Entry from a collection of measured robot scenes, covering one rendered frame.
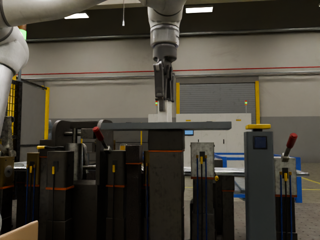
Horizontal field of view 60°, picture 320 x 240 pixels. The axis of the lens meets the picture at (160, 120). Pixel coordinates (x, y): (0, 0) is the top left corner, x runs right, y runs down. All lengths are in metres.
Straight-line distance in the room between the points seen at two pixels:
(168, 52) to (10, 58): 0.53
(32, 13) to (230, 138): 8.50
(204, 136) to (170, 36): 8.26
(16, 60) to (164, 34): 0.52
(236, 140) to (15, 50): 8.46
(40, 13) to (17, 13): 0.06
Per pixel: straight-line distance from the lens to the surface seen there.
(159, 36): 0.86
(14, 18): 0.96
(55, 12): 0.92
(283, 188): 0.99
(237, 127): 9.20
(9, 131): 1.29
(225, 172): 1.07
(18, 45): 1.09
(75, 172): 1.04
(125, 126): 0.79
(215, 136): 9.09
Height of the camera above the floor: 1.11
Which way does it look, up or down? 4 degrees up
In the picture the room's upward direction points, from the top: straight up
